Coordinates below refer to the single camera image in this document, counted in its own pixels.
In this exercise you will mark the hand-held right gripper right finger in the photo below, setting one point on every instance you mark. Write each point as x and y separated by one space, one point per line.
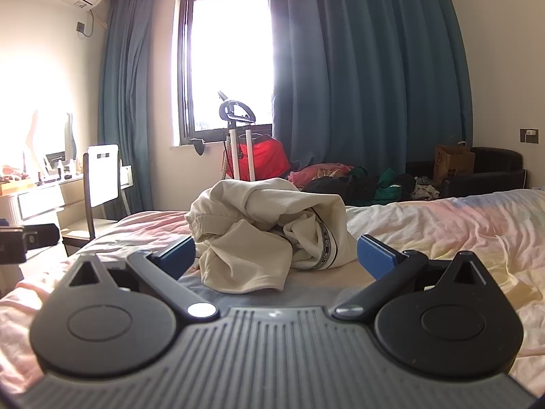
374 260

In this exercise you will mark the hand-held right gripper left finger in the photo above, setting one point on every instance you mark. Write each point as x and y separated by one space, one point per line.
176 255

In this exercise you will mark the cream pants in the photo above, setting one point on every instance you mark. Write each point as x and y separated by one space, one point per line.
238 260

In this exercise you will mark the green clothes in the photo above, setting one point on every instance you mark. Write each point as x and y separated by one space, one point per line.
387 185

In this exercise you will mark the black clothes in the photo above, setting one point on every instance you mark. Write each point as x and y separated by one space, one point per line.
332 187

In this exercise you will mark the patterned white clothes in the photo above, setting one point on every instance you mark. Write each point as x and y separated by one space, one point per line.
425 191

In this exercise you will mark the pink clothes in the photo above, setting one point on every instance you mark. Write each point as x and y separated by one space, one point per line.
306 174

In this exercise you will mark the white desk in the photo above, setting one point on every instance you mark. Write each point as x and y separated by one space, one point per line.
38 202

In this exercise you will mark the pastel bed blanket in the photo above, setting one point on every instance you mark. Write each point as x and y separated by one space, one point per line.
447 230

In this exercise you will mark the wooden chair with white back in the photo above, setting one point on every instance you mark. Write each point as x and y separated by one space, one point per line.
102 174

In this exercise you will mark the black steamer head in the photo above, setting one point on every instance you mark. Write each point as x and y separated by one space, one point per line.
198 145

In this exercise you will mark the white garment steamer stand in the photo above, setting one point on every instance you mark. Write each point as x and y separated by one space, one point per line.
233 153

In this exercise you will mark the brown paper bag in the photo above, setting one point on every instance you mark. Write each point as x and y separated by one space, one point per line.
453 164

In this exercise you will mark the red garment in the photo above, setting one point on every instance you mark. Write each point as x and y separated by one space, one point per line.
268 155

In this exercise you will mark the black sofa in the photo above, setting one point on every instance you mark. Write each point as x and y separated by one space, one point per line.
489 174

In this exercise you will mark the narrow blue curtain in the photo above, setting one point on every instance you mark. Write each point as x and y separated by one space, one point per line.
127 93

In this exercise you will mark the wide blue curtain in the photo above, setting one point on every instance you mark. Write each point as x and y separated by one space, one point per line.
362 72

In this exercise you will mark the dark framed window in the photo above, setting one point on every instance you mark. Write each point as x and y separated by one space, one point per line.
225 51

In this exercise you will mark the wall outlet plate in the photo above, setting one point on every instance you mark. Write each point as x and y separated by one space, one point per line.
529 135

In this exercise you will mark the black wall plug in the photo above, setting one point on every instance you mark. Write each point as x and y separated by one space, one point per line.
81 27

